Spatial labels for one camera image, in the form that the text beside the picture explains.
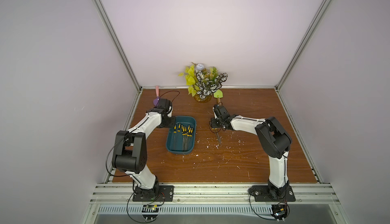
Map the teal plastic storage box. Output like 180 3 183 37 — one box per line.
166 116 197 155

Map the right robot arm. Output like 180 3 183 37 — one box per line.
210 105 292 200

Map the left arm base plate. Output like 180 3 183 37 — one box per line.
132 185 174 202

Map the left controller board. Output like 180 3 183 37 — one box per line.
141 205 160 223

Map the green trowel wooden handle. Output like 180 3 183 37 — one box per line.
213 89 223 104

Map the right controller board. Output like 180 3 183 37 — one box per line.
271 203 290 222

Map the controller board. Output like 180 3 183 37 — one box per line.
271 203 290 222
141 205 160 223

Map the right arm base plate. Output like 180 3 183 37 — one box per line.
248 184 296 202

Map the potted artificial plant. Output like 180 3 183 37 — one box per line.
178 62 228 103

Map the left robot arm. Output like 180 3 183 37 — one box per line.
111 99 175 198

